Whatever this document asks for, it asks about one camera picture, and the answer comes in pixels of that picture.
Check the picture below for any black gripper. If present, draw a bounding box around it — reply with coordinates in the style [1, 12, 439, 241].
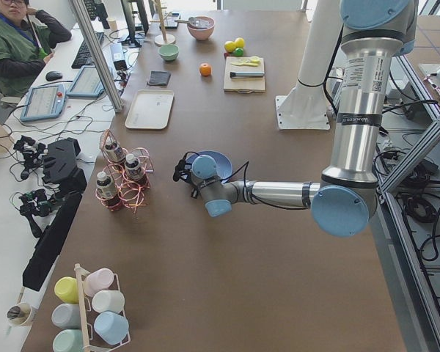
[188, 172, 202, 199]

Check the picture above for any blue plate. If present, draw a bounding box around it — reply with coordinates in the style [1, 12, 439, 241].
[186, 150, 232, 183]

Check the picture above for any orange mandarin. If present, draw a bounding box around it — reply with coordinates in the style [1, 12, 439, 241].
[199, 62, 212, 77]

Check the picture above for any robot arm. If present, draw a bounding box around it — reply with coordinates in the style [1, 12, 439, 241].
[186, 1, 418, 237]

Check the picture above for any tea bottle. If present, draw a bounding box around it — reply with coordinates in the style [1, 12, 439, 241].
[96, 171, 122, 211]
[103, 139, 126, 164]
[124, 153, 149, 189]

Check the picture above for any cream rabbit tray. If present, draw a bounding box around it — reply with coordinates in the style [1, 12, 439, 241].
[125, 89, 175, 130]

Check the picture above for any wooden cutting board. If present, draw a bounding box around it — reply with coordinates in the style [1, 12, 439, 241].
[223, 56, 265, 93]

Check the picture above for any grey folded cloth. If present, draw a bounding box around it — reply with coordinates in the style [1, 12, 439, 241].
[147, 70, 171, 87]

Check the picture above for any steel muddler black tip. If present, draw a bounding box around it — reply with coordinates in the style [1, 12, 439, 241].
[230, 71, 265, 79]

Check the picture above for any green bowl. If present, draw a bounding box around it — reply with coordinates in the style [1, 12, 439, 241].
[158, 44, 179, 62]

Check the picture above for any black device on desk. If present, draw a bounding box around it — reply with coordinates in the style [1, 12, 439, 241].
[20, 137, 87, 291]

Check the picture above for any pink cup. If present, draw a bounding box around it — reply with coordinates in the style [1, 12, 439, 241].
[83, 268, 114, 297]

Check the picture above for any green lime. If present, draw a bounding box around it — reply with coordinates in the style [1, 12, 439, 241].
[232, 48, 244, 57]

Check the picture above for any yellow lemon lower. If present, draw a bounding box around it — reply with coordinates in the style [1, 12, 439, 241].
[224, 41, 236, 53]

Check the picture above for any yellow lemon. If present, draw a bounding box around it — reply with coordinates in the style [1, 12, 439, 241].
[224, 41, 236, 53]
[234, 37, 245, 48]

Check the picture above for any white cup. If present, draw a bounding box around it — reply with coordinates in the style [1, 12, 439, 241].
[92, 290, 125, 314]

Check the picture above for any yellow lemon upper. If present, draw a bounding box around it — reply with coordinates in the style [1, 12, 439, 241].
[234, 37, 245, 48]

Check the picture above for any teach pendant far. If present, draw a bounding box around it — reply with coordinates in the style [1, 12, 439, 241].
[67, 65, 104, 99]

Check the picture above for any teach pendant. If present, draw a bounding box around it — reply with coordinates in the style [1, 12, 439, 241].
[67, 65, 104, 99]
[20, 84, 66, 122]

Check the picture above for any wooden cup stand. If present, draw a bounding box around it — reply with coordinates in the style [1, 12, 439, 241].
[151, 0, 176, 47]

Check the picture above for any pink bowl with ice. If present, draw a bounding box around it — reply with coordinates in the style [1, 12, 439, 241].
[187, 16, 215, 41]

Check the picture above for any metal ice scoop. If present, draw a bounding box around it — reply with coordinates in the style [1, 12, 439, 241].
[175, 16, 210, 29]

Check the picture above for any light blue cup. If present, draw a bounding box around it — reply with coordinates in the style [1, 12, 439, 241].
[93, 311, 129, 345]

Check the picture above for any yellow cup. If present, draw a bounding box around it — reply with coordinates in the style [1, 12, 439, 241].
[54, 276, 78, 304]

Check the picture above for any black keyboard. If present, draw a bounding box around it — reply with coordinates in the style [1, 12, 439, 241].
[71, 32, 105, 69]

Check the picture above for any teach pendant near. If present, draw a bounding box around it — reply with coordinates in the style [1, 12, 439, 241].
[20, 84, 66, 122]

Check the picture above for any black computer mouse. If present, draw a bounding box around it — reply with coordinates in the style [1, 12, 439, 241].
[45, 71, 63, 82]

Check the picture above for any grey cup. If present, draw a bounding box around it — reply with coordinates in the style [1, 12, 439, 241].
[51, 303, 81, 329]

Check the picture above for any mint green cup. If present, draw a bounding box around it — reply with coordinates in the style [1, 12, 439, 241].
[52, 329, 83, 352]

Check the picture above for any seated person green jacket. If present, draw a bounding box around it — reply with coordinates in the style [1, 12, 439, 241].
[0, 1, 72, 97]

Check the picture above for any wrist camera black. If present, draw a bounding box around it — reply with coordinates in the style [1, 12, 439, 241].
[172, 151, 199, 184]

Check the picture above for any copper wire bottle rack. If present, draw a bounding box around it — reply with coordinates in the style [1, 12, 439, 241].
[95, 129, 154, 213]

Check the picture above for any white wire cup rack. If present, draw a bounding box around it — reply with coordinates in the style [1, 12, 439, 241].
[74, 263, 131, 351]

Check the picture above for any aluminium frame post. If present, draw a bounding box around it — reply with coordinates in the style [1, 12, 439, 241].
[69, 0, 123, 113]

